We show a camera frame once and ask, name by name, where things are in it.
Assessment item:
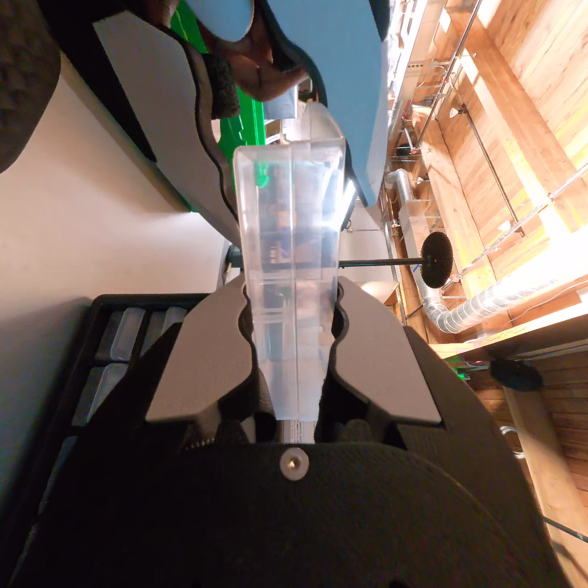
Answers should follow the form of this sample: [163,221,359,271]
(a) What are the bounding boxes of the rows of small clear drawers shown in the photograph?
[39,306,188,511]

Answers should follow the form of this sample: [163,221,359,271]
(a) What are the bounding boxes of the black drawer cabinet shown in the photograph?
[0,293,220,588]

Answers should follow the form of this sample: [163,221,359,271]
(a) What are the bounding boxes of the silver ventilation duct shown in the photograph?
[383,168,588,335]

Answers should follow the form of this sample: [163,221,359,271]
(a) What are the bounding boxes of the person's left hand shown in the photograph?
[227,16,314,103]

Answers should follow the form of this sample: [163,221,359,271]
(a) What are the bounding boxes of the green plastic bin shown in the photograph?
[170,0,269,214]

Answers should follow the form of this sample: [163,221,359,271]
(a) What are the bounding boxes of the black ceiling dome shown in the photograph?
[489,358,545,392]

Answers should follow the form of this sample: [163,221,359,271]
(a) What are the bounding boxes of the clear plastic drawer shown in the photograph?
[232,102,347,444]

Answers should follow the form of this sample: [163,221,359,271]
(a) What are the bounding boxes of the black disc lamp on pole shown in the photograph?
[339,231,454,290]

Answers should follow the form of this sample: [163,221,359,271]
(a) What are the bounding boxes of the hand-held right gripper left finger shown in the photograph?
[145,275,259,442]

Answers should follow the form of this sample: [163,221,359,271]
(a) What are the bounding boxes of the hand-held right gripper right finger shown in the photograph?
[328,275,443,425]

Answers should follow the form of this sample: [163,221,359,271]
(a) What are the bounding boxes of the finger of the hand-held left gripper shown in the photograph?
[94,11,243,251]

